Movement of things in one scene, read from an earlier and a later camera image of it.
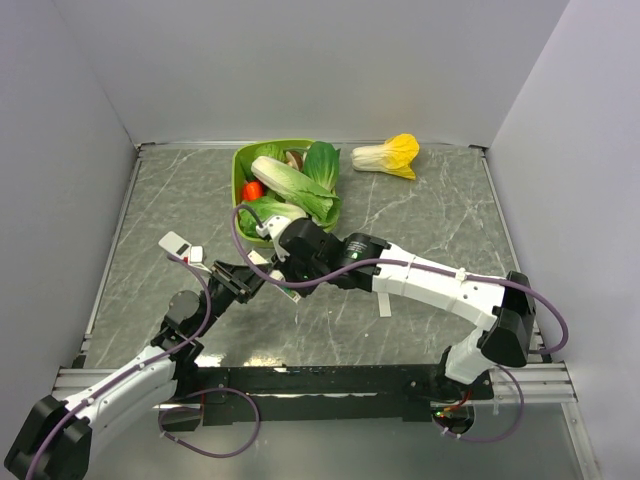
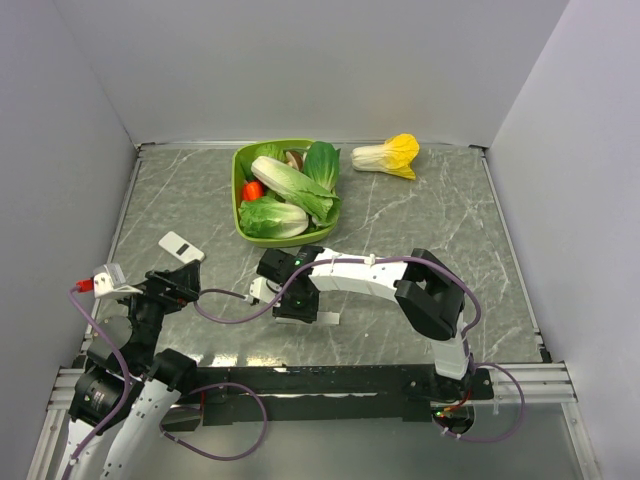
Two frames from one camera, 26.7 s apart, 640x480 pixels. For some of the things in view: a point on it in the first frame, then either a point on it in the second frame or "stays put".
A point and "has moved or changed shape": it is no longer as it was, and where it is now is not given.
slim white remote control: x=257 y=259 has moved or changed shape
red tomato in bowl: x=252 y=190 stays put
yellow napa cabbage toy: x=394 y=156 stays put
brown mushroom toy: x=295 y=159 stays put
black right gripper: x=286 y=266 to x=307 y=314
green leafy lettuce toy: x=267 y=150 stays put
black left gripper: x=237 y=279 to x=182 y=285
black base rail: x=318 y=395 stays put
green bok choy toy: x=322 y=164 stays put
